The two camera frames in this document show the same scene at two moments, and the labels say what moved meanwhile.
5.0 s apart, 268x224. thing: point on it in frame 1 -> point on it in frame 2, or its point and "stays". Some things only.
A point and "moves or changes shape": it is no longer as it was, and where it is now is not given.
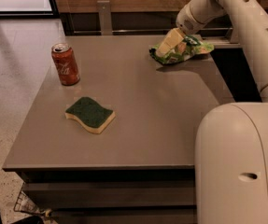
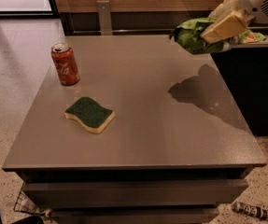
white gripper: (186, 20) -> (261, 2)
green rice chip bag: (191, 46) moves or changes shape
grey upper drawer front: (112, 193) stays
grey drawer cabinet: (111, 134) stays
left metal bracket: (105, 12) stays
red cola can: (65, 63) stays
